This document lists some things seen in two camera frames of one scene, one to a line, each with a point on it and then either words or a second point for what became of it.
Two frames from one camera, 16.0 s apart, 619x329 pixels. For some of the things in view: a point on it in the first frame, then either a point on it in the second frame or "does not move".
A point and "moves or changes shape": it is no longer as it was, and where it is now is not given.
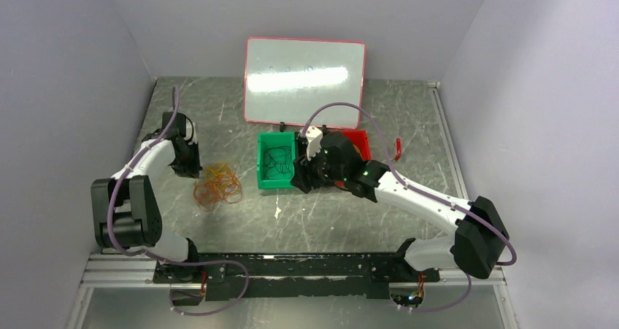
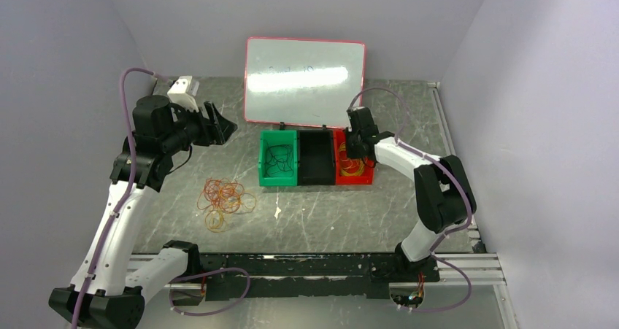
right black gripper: [305, 168] → [350, 152]
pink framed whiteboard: [284, 79] does not move
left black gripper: [192, 170] → [216, 130]
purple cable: [276, 160] does not move
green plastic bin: [276, 153] does not move
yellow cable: [218, 171] moves or changes shape
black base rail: [294, 276] does not move
